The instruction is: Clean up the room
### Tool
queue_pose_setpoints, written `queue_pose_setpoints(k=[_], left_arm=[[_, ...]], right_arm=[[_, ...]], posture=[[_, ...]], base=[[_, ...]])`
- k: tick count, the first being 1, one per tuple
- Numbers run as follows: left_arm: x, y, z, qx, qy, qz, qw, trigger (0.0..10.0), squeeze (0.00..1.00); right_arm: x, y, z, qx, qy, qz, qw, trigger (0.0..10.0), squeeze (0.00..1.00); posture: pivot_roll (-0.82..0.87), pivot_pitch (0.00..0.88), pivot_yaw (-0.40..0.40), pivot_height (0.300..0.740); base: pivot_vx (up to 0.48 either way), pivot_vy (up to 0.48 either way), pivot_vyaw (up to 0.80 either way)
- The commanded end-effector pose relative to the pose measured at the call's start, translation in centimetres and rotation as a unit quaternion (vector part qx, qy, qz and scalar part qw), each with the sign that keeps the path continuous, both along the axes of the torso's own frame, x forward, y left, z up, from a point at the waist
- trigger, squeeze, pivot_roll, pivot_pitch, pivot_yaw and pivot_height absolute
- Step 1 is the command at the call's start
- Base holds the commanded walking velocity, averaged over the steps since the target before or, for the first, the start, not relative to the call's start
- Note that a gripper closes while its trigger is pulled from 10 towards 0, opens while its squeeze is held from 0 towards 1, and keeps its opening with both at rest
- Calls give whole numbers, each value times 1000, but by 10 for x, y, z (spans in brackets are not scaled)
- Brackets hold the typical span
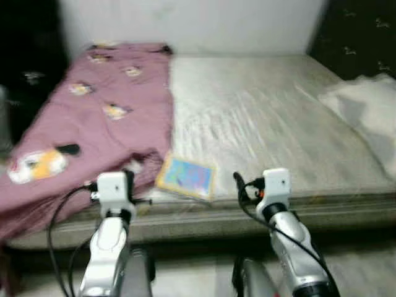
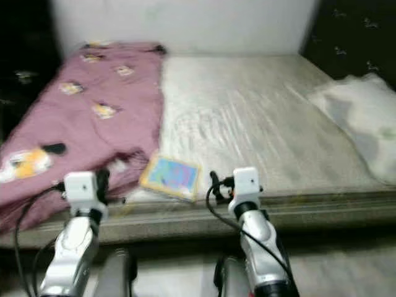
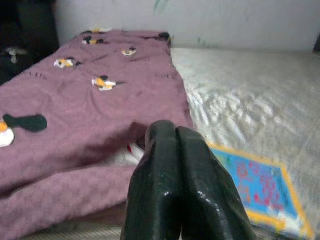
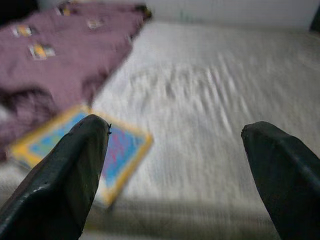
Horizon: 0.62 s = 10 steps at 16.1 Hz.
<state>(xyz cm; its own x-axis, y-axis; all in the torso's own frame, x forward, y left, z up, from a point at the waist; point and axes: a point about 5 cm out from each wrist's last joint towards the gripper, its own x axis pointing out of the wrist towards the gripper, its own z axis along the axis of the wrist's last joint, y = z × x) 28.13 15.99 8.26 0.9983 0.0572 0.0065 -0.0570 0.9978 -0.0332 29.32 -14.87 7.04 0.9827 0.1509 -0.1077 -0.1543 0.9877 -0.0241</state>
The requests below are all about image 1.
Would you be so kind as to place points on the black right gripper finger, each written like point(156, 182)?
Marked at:
point(239, 184)

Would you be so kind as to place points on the blue yellow-bordered children's book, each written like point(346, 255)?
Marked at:
point(185, 177)

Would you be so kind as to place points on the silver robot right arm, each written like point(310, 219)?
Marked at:
point(297, 247)

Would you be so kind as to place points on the white printed cloth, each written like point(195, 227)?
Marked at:
point(135, 166)

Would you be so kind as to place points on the white quilted mattress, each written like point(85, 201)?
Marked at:
point(260, 124)

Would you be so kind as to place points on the purple blanket with cartoon print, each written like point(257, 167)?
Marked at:
point(93, 124)

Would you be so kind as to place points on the silver robot left leg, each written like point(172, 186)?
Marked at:
point(141, 275)

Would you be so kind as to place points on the silver robot leg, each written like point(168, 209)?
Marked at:
point(253, 281)
point(141, 275)

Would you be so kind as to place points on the silver robot right leg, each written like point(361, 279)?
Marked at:
point(253, 281)

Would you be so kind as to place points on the white pillow with tree print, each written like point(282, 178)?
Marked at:
point(368, 117)

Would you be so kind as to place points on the black bedside furniture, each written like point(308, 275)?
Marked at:
point(28, 62)

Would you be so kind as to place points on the black tufted headboard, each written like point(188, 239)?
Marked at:
point(359, 31)

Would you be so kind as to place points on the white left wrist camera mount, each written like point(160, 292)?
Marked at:
point(113, 189)

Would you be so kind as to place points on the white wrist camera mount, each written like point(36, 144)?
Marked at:
point(275, 185)
point(113, 189)

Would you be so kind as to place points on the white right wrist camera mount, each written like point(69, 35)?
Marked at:
point(275, 185)

